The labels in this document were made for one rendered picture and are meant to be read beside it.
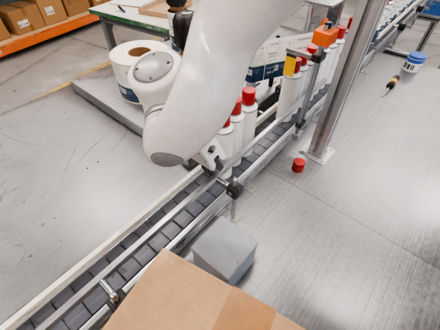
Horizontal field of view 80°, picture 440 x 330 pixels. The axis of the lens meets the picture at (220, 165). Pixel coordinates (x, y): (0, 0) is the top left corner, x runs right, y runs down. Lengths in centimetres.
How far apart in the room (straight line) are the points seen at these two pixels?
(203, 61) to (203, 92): 3
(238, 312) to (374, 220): 55
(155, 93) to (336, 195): 58
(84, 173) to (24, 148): 26
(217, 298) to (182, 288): 4
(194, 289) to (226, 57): 26
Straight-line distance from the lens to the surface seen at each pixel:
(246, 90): 64
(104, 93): 110
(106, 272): 52
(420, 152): 106
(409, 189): 91
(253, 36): 32
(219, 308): 30
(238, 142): 66
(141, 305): 32
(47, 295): 61
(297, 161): 80
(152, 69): 40
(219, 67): 32
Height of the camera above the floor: 142
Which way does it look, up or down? 47 degrees down
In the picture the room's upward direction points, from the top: straight up
